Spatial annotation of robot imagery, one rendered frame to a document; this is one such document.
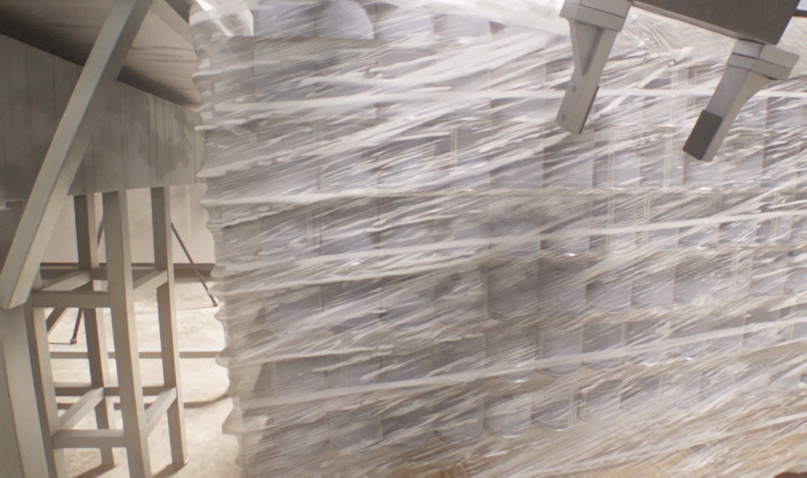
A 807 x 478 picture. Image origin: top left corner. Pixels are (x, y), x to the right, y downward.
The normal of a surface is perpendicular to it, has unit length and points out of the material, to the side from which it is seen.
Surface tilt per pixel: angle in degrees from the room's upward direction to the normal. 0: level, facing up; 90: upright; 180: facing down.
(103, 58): 90
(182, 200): 90
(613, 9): 113
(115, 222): 90
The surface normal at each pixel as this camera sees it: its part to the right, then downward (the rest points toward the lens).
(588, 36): 0.06, 0.51
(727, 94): -0.98, -0.14
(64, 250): 0.15, 0.13
